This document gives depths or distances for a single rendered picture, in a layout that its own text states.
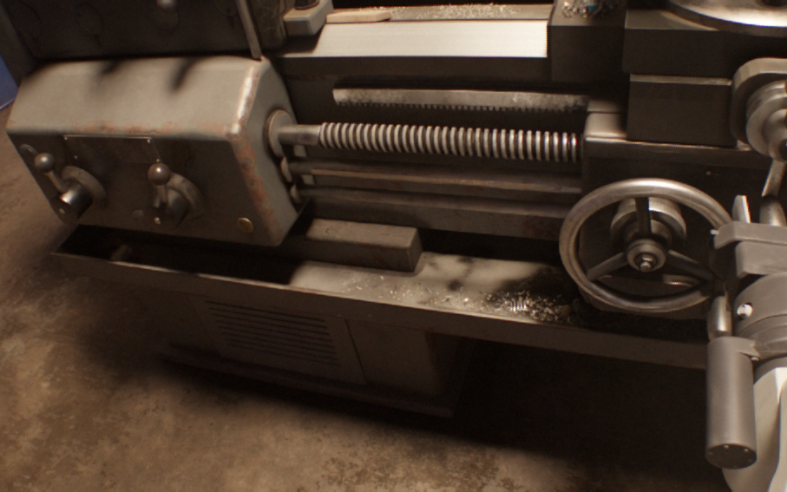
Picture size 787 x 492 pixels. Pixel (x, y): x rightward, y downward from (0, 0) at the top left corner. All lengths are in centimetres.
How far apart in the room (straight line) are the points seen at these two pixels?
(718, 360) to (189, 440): 129
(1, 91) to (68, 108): 263
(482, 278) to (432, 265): 10
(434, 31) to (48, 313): 158
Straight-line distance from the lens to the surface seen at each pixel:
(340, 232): 119
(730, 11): 72
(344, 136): 96
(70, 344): 201
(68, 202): 120
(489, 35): 92
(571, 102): 92
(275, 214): 105
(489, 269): 116
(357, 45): 98
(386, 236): 116
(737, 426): 49
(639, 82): 73
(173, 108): 104
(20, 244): 257
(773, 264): 60
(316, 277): 122
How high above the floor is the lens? 122
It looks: 41 degrees down
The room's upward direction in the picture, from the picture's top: 13 degrees counter-clockwise
